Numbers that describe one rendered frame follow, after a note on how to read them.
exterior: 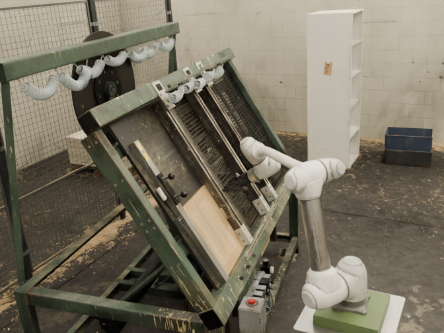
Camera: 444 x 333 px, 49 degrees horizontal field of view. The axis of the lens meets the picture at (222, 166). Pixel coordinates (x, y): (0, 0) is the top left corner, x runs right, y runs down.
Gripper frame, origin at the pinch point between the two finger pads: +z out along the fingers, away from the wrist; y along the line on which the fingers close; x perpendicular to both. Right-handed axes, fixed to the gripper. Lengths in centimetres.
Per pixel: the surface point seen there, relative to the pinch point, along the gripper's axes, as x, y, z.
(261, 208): -39, -33, 5
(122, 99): 45, 80, -2
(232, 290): 50, -44, 3
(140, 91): 25, 79, -1
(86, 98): 2, 97, 51
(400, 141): -397, -133, -43
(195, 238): 50, -7, 5
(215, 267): 50, -27, 5
